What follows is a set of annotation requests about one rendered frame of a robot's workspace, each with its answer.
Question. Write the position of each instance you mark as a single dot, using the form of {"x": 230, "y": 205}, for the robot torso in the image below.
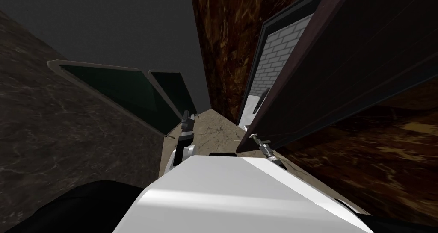
{"x": 232, "y": 198}

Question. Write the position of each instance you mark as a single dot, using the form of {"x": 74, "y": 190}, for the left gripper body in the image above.
{"x": 187, "y": 127}

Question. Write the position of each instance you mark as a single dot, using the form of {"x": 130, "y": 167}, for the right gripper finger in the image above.
{"x": 267, "y": 142}
{"x": 253, "y": 136}

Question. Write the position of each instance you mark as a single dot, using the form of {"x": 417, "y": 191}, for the dark brown door leaf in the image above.
{"x": 342, "y": 62}

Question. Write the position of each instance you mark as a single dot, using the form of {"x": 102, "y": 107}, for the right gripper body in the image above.
{"x": 262, "y": 144}

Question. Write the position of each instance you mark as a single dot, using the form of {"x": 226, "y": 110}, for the small dark green window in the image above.
{"x": 174, "y": 89}

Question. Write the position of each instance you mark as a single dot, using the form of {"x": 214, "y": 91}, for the large dark green window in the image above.
{"x": 130, "y": 92}

